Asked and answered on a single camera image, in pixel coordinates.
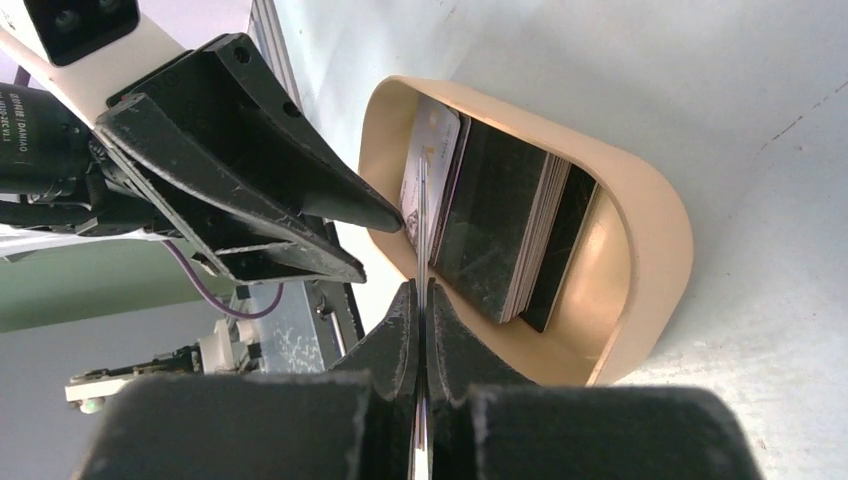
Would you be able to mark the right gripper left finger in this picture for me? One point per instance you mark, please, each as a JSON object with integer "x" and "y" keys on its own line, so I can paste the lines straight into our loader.
{"x": 353, "y": 421}

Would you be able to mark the black card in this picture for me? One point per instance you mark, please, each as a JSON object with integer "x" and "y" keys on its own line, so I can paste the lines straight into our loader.
{"x": 496, "y": 186}

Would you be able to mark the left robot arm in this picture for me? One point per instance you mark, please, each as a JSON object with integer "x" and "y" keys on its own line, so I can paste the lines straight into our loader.
{"x": 44, "y": 158}

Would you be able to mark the thin silver card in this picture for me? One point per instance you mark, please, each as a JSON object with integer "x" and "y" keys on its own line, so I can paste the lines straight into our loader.
{"x": 422, "y": 235}

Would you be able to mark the silver VIP card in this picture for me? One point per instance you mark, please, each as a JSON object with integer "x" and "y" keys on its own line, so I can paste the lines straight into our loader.
{"x": 434, "y": 136}

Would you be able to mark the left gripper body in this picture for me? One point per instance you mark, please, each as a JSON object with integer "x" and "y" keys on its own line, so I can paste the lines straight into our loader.
{"x": 116, "y": 204}

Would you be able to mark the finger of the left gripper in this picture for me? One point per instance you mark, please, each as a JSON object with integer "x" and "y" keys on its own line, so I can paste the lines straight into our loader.
{"x": 244, "y": 234}
{"x": 225, "y": 96}

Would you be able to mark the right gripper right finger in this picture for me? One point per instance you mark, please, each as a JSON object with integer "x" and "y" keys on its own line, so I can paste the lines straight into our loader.
{"x": 490, "y": 422}

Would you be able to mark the beige card tray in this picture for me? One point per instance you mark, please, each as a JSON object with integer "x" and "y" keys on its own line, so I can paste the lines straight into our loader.
{"x": 633, "y": 259}

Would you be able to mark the aluminium frame rail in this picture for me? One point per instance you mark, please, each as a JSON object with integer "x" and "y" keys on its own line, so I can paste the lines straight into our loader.
{"x": 265, "y": 29}

